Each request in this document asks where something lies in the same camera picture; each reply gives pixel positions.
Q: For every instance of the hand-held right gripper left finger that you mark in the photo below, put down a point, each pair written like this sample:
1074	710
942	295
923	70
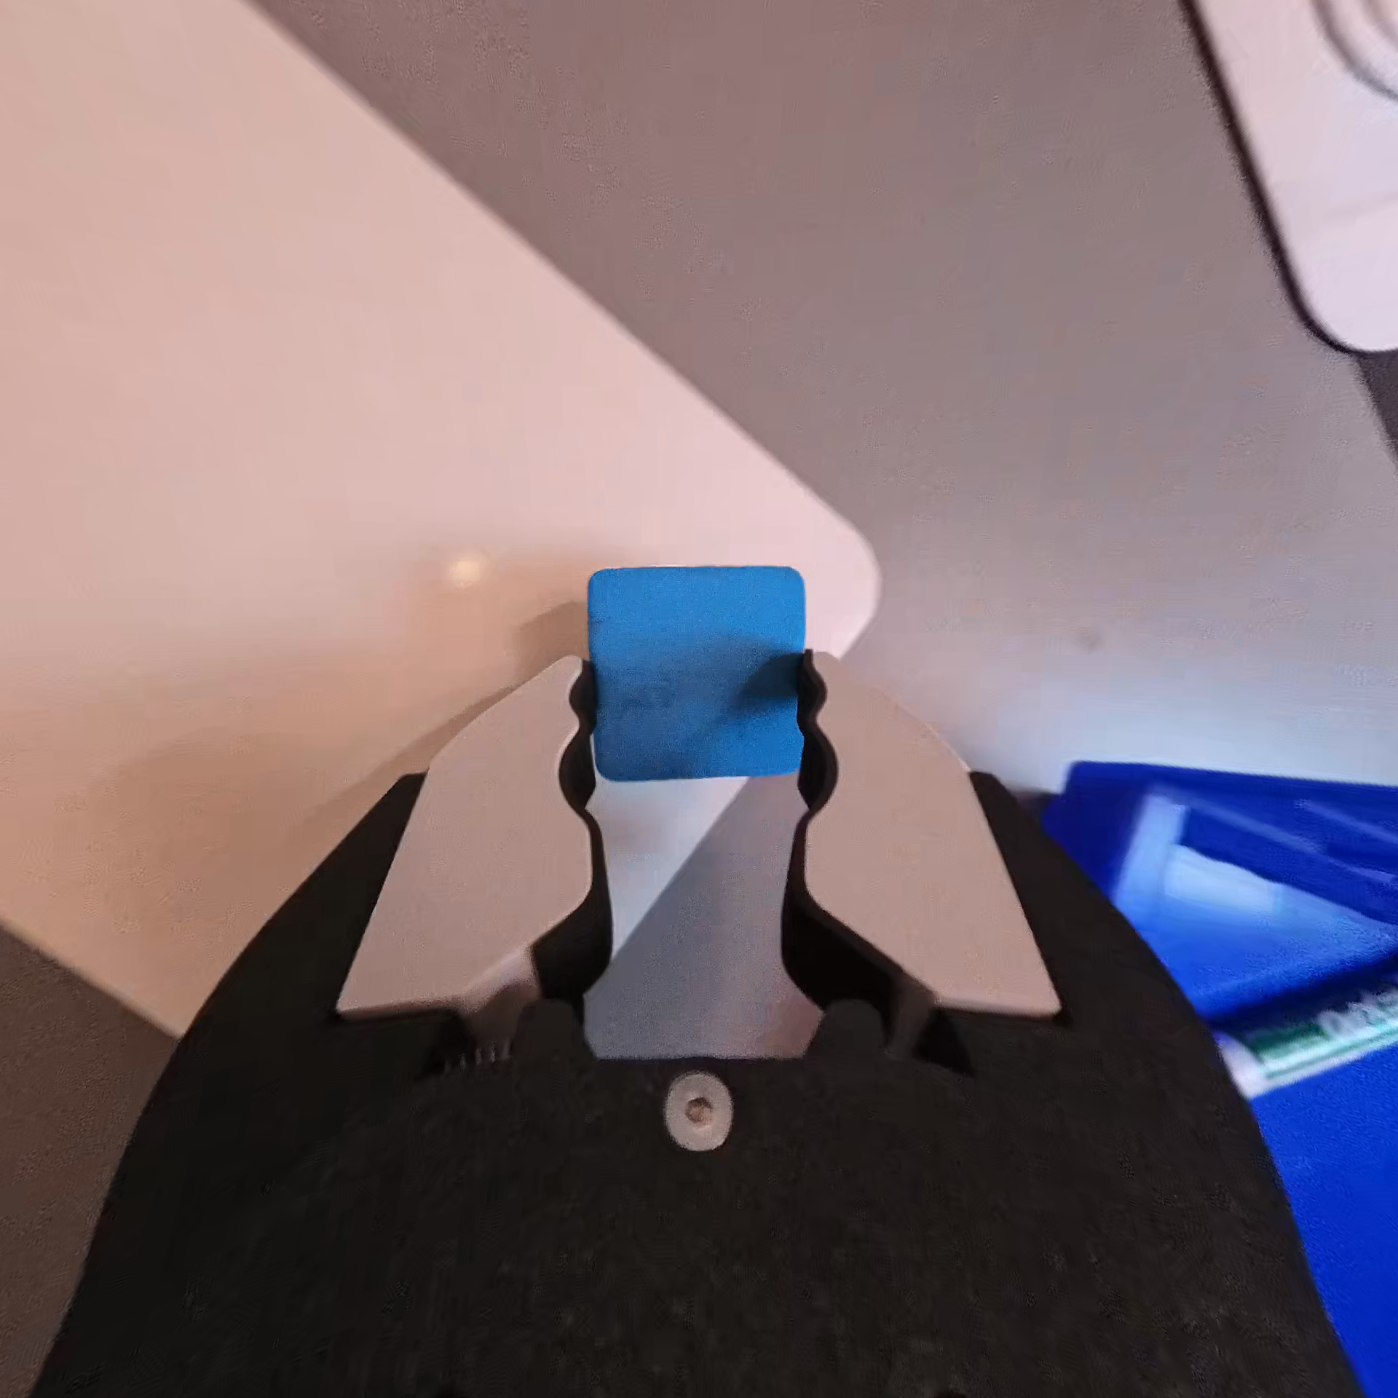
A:
480	873

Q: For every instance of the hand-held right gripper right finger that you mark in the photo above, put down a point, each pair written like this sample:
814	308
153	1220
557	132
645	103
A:
917	873

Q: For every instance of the blue whiteboard eraser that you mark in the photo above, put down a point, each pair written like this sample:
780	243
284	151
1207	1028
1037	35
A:
699	667

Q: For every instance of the white whiteboard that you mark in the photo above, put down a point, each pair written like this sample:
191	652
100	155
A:
262	546

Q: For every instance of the green dry-erase marker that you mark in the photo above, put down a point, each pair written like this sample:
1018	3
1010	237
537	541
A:
1322	1031

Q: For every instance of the blue plastic bin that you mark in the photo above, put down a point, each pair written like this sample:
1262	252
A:
1310	1223

